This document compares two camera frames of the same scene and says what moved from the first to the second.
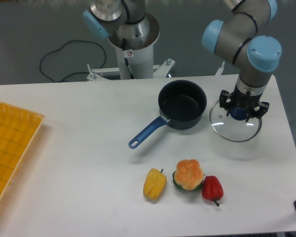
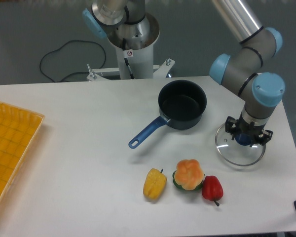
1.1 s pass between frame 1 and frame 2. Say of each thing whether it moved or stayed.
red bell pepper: stayed
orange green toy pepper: stayed
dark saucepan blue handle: stayed
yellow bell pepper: stayed
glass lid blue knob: moved
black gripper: moved
